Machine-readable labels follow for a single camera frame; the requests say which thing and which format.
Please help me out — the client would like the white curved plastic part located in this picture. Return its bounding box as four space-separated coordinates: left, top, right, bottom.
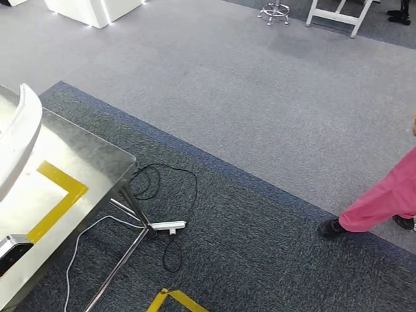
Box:
0 83 44 202

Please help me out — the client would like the steel workbench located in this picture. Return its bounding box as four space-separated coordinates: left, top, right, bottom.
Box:
0 84 159 312

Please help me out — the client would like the white power strip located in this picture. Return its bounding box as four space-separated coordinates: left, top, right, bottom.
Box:
149 220 187 236

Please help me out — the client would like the yellow floor tape outline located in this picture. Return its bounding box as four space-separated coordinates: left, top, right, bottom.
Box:
145 288 211 312

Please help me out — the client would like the chrome stool base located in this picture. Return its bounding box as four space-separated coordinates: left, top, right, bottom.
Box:
257 0 291 27

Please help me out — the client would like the yellow tape square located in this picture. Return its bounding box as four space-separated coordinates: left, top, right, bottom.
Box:
26 160 89 244

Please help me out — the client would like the white display stand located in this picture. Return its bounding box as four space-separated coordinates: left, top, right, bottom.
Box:
44 0 150 29

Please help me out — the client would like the person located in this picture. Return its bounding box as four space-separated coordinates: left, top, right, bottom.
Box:
316 112 416 239

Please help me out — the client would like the black floor cable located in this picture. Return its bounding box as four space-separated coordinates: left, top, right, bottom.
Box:
130 162 199 274

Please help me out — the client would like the white table frame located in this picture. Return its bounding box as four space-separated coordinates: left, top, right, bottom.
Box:
305 0 374 40

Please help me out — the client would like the white floor cable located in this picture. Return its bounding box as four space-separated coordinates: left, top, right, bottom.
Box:
63 215 145 312

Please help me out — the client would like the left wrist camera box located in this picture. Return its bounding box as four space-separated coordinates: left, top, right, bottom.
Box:
0 234 34 278

